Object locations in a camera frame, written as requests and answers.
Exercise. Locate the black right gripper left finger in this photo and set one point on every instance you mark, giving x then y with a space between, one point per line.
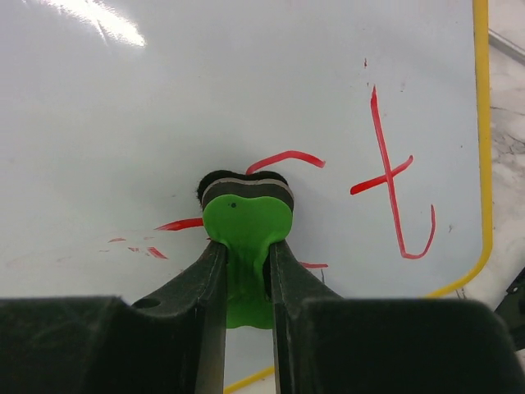
171 341

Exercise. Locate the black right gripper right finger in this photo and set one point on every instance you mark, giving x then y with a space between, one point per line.
324 343

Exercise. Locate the green whiteboard eraser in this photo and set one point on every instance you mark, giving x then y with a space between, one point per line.
247 214

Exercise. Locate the yellow framed whiteboard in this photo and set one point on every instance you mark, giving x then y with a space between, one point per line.
375 112

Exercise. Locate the black wire whiteboard stand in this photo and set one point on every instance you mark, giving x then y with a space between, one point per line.
511 310

